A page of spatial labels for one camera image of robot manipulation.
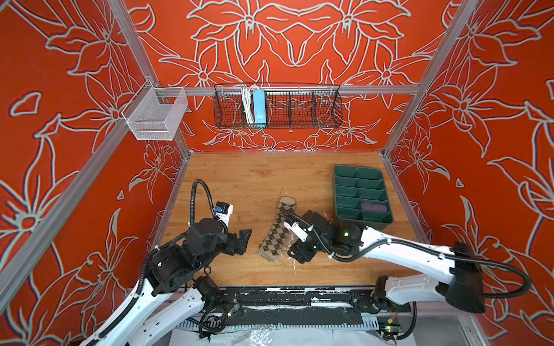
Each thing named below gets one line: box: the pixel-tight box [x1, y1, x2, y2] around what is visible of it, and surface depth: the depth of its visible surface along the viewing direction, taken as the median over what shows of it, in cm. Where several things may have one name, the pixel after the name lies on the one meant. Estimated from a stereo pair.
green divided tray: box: [333, 165, 394, 230], surface depth 98 cm
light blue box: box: [252, 89, 267, 128], surface depth 92 cm
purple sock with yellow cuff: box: [361, 201, 389, 213], surface depth 93 cm
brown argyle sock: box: [257, 196, 298, 262], surface depth 88 cm
